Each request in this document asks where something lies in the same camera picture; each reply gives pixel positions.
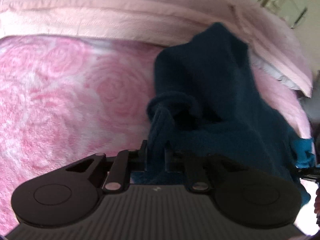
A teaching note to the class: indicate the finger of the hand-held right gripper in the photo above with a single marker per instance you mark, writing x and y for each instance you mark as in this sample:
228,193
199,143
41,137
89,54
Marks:
308,173

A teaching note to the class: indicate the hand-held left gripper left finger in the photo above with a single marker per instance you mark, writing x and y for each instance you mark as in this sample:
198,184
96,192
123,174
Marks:
143,156

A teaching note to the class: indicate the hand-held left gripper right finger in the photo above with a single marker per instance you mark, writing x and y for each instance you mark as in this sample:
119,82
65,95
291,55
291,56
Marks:
169,160

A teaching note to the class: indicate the blue towel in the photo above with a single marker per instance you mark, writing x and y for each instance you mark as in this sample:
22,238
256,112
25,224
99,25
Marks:
212,92

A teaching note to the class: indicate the pink floral blanket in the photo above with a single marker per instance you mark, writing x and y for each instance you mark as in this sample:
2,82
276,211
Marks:
62,92

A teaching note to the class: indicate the pink pillow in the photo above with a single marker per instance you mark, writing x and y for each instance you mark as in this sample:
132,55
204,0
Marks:
270,35
100,12

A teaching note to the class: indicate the wall fixture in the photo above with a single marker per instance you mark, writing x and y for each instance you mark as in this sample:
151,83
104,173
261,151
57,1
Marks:
287,7

